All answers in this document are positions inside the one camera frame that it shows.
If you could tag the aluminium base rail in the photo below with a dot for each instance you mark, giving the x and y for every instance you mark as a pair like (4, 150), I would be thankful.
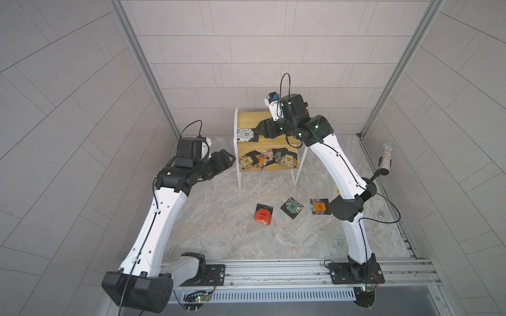
(307, 280)

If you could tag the dark green tea bag lower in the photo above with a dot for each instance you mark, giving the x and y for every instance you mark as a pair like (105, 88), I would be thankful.
(278, 154)

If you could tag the wooden two-tier shelf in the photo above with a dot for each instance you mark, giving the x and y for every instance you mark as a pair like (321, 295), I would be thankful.
(248, 119)

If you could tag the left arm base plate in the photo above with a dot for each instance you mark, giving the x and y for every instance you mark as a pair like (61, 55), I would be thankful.
(213, 275)

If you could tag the orange label tea bag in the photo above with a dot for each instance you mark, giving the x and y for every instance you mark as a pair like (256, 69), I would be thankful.
(320, 206)

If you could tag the floral tea bag lower shelf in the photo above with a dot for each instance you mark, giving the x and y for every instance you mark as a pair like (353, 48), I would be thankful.
(268, 156)

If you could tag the green label tea bag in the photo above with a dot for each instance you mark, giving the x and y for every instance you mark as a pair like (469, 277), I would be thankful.
(292, 208)

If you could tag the orange tea bag lower shelf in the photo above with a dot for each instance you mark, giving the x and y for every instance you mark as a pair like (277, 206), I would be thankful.
(262, 161)

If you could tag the red tea bag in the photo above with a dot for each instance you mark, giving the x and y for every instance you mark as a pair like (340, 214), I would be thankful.
(263, 214)

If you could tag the left circuit board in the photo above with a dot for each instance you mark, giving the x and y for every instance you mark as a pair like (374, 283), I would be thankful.
(196, 300)

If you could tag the white label tea bag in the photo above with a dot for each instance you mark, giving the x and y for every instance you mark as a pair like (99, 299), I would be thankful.
(244, 135)

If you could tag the circuit board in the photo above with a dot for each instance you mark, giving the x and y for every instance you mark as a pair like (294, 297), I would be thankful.
(364, 297)
(196, 300)

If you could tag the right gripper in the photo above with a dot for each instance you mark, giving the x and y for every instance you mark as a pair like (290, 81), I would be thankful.
(271, 124)

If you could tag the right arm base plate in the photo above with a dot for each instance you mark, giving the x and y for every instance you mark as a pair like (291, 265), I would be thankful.
(346, 273)

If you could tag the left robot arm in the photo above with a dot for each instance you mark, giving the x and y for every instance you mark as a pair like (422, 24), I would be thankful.
(142, 282)

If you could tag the yellow label tea bag lower-left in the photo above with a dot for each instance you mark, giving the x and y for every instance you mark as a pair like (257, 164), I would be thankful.
(247, 161)

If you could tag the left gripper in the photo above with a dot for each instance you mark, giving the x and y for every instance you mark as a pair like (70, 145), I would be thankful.
(224, 164)

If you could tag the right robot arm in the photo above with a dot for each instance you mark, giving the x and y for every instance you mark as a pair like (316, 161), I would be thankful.
(317, 134)

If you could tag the yellow label tea bag lower-right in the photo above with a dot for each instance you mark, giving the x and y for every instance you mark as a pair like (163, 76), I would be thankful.
(289, 159)

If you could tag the right circuit board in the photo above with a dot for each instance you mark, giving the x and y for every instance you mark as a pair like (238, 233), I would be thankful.
(364, 297)

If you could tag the black green tea bag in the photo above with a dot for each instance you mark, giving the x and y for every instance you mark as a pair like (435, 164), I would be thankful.
(255, 136)

